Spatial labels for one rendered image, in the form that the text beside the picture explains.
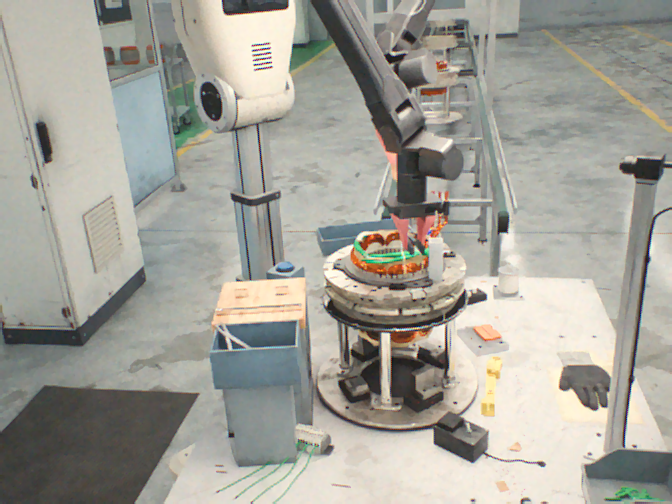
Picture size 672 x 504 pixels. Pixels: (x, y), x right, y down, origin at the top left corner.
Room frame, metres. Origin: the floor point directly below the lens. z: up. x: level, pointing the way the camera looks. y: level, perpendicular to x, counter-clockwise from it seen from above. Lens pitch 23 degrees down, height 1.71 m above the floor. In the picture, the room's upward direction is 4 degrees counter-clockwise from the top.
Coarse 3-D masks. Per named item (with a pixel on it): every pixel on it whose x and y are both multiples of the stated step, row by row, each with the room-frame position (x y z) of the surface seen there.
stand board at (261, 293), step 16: (224, 288) 1.37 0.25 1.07; (240, 288) 1.36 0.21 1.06; (256, 288) 1.36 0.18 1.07; (272, 288) 1.35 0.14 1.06; (304, 288) 1.34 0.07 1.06; (224, 304) 1.29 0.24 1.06; (240, 304) 1.28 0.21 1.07; (256, 304) 1.28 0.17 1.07; (272, 304) 1.27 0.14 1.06; (304, 304) 1.27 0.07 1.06; (224, 320) 1.22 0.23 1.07; (240, 320) 1.21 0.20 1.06; (256, 320) 1.21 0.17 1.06; (272, 320) 1.20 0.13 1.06; (304, 320) 1.21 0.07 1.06
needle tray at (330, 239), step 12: (324, 228) 1.73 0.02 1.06; (336, 228) 1.73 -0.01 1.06; (348, 228) 1.74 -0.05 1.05; (360, 228) 1.74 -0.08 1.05; (372, 228) 1.75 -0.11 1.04; (384, 228) 1.75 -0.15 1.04; (396, 228) 1.76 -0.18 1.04; (408, 228) 1.69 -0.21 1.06; (324, 240) 1.62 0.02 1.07; (336, 240) 1.63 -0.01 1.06; (348, 240) 1.63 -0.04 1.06; (324, 252) 1.62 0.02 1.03
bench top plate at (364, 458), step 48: (480, 288) 1.86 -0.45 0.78; (528, 288) 1.84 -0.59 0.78; (576, 288) 1.82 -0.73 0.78; (336, 336) 1.62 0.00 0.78; (432, 336) 1.58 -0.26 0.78; (528, 336) 1.55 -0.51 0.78; (576, 336) 1.54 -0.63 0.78; (480, 384) 1.35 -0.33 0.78; (528, 384) 1.34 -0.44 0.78; (336, 432) 1.20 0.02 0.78; (384, 432) 1.19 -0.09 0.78; (432, 432) 1.18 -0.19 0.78; (528, 432) 1.16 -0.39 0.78; (576, 432) 1.15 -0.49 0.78; (192, 480) 1.08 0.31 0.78; (240, 480) 1.07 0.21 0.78; (288, 480) 1.06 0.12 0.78; (336, 480) 1.05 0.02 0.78; (384, 480) 1.04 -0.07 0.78; (432, 480) 1.04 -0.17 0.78; (480, 480) 1.03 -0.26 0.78; (528, 480) 1.02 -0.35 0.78; (576, 480) 1.02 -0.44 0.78
